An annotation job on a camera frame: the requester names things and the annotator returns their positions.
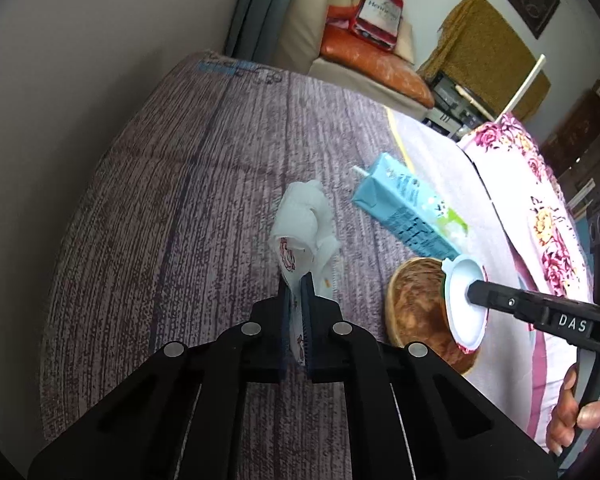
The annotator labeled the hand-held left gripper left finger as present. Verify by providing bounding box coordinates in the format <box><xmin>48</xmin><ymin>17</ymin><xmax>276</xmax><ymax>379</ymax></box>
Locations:
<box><xmin>27</xmin><ymin>275</ymin><xmax>294</xmax><ymax>480</ymax></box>

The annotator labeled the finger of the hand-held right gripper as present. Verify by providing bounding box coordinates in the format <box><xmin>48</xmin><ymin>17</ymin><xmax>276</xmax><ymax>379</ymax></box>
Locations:
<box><xmin>464</xmin><ymin>280</ymin><xmax>547</xmax><ymax>329</ymax></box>

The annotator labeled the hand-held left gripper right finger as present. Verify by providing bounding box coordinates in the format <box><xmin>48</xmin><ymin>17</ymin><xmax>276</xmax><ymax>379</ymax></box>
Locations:
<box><xmin>300</xmin><ymin>272</ymin><xmax>561</xmax><ymax>480</ymax></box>

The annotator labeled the white plastic cup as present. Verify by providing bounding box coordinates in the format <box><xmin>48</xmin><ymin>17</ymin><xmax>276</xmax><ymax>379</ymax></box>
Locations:
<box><xmin>441</xmin><ymin>255</ymin><xmax>490</xmax><ymax>352</ymax></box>

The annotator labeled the woven brown basket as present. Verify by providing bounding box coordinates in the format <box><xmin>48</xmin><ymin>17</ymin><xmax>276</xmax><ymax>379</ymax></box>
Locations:
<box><xmin>386</xmin><ymin>257</ymin><xmax>484</xmax><ymax>376</ymax></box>

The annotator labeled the white printed tissue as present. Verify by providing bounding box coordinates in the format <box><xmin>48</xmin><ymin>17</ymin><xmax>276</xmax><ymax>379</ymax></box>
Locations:
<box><xmin>270</xmin><ymin>180</ymin><xmax>342</xmax><ymax>362</ymax></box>

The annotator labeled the person's right hand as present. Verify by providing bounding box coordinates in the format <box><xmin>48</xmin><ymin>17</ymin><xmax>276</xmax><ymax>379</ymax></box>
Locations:
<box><xmin>546</xmin><ymin>362</ymin><xmax>600</xmax><ymax>457</ymax></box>

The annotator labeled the pink floral blanket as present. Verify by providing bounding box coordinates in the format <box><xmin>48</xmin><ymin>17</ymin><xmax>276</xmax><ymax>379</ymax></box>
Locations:
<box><xmin>456</xmin><ymin>112</ymin><xmax>595</xmax><ymax>445</ymax></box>

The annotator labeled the blue drink carton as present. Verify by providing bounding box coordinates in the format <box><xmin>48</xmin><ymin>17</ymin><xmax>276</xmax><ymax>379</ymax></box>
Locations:
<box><xmin>351</xmin><ymin>152</ymin><xmax>469</xmax><ymax>261</ymax></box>

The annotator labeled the brown wooden cabinet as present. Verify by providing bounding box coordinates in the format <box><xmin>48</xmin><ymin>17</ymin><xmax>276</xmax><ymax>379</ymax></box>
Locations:
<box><xmin>540</xmin><ymin>70</ymin><xmax>600</xmax><ymax>211</ymax></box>

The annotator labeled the stereo equipment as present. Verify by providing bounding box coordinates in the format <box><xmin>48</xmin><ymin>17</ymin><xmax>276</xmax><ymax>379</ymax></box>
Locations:
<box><xmin>422</xmin><ymin>72</ymin><xmax>497</xmax><ymax>142</ymax></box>

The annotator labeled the white pole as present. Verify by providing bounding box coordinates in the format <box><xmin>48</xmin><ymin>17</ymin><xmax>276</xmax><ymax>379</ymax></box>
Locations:
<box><xmin>497</xmin><ymin>54</ymin><xmax>547</xmax><ymax>122</ymax></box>

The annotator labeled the yellow cloth cover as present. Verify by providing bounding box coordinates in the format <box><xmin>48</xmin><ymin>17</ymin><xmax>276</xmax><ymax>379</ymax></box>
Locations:
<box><xmin>417</xmin><ymin>0</ymin><xmax>552</xmax><ymax>122</ymax></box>

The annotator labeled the orange seat cushion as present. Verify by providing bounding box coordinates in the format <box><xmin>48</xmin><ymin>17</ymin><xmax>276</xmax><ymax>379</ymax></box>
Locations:
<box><xmin>320</xmin><ymin>25</ymin><xmax>436</xmax><ymax>109</ymax></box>

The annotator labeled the cream sofa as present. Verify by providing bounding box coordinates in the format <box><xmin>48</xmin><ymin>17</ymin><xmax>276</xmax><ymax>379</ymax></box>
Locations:
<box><xmin>275</xmin><ymin>0</ymin><xmax>435</xmax><ymax>122</ymax></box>

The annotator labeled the red and white bag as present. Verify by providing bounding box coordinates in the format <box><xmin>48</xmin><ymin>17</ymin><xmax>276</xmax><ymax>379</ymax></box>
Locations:
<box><xmin>351</xmin><ymin>0</ymin><xmax>405</xmax><ymax>54</ymax></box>

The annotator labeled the blue grey curtain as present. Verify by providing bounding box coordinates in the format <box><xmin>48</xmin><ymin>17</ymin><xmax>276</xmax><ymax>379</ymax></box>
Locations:
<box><xmin>225</xmin><ymin>0</ymin><xmax>307</xmax><ymax>69</ymax></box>

